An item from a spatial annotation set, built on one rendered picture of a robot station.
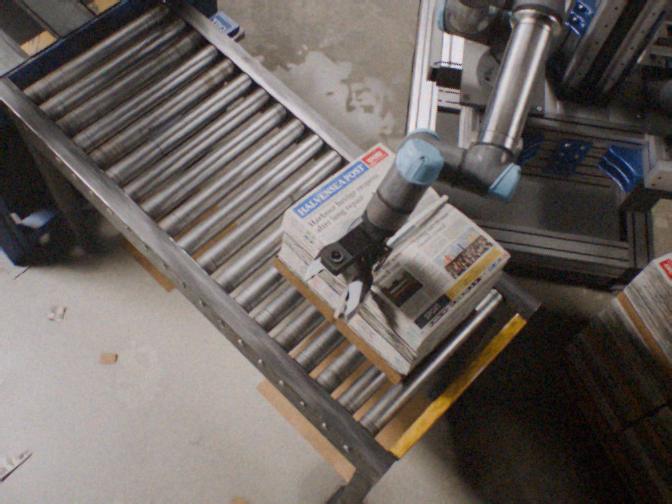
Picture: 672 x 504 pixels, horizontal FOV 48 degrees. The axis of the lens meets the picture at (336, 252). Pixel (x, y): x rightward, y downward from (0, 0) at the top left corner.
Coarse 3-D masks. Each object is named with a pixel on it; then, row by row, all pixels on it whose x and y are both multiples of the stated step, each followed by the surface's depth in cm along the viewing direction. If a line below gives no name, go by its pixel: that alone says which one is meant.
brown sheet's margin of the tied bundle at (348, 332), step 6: (348, 330) 158; (348, 336) 160; (354, 336) 158; (354, 342) 159; (360, 342) 157; (360, 348) 159; (366, 348) 157; (366, 354) 159; (372, 354) 157; (372, 360) 158; (378, 360) 156; (378, 366) 158; (384, 366) 156; (384, 372) 157; (390, 372) 155; (390, 378) 157; (396, 378) 155; (402, 378) 156; (396, 384) 157
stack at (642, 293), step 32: (640, 288) 186; (608, 320) 203; (576, 352) 227; (608, 352) 210; (640, 352) 195; (608, 384) 216; (640, 384) 200; (576, 416) 242; (608, 416) 222; (608, 448) 228; (640, 448) 212; (608, 480) 235; (640, 480) 217
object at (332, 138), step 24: (168, 0) 204; (192, 24) 201; (216, 48) 199; (240, 48) 199; (240, 72) 197; (264, 72) 196; (288, 96) 193; (288, 120) 195; (312, 120) 190; (336, 144) 188; (504, 288) 174; (504, 312) 178; (528, 312) 172
